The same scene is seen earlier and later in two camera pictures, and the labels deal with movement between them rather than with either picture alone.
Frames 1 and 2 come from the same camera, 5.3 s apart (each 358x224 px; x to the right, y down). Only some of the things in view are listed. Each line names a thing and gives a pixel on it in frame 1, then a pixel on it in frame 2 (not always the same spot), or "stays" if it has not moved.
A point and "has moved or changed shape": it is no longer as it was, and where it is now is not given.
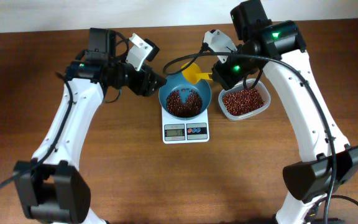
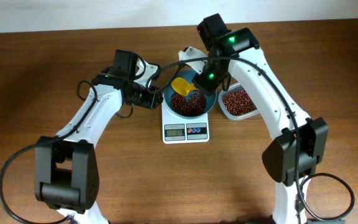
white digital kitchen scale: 191,130 stays
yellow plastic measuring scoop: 193,74 has moved or changed shape
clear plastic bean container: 239,102 stays
